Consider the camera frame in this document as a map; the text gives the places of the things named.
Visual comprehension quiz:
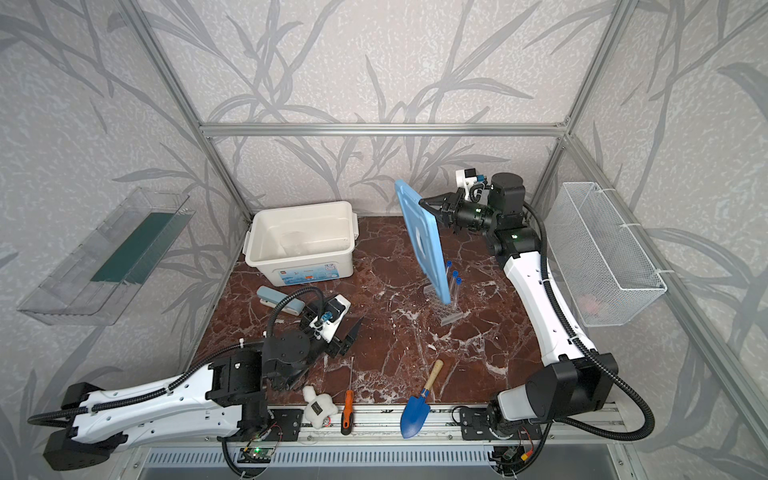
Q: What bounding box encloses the white plastic bin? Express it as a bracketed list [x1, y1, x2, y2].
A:
[242, 201, 359, 287]

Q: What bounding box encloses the pink object in basket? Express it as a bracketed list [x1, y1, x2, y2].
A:
[577, 294, 603, 318]

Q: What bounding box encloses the grey-blue flat tool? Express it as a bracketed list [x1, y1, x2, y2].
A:
[256, 286, 305, 317]

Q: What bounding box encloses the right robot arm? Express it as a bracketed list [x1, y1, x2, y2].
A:
[418, 169, 618, 422]

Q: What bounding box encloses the clear wall shelf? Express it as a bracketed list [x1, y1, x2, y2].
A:
[18, 187, 195, 326]

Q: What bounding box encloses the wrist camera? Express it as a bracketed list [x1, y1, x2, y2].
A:
[309, 295, 351, 343]
[455, 168, 486, 199]

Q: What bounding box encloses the green circuit board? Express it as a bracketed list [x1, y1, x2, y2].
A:
[237, 446, 275, 464]

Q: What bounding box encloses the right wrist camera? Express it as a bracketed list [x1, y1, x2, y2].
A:
[455, 168, 486, 199]

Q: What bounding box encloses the orange handled screwdriver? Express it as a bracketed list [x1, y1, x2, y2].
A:
[340, 360, 354, 436]

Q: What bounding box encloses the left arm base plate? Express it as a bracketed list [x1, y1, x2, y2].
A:
[217, 406, 303, 442]

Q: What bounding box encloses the clear acrylic test tube rack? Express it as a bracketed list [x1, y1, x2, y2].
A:
[423, 282, 470, 326]

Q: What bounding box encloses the white wire basket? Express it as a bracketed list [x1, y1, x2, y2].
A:
[545, 182, 667, 327]

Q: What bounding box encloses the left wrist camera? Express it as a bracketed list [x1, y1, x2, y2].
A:
[309, 295, 351, 343]

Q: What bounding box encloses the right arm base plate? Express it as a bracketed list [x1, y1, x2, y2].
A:
[457, 406, 497, 441]

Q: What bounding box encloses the blue garden trowel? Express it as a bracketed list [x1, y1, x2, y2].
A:
[400, 359, 444, 439]

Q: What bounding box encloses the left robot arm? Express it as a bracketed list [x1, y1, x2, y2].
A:
[27, 321, 362, 471]

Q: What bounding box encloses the blue plastic bin lid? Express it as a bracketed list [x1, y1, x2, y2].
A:
[394, 180, 451, 305]

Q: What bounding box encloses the aluminium frame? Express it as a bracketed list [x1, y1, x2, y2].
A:
[118, 1, 767, 447]

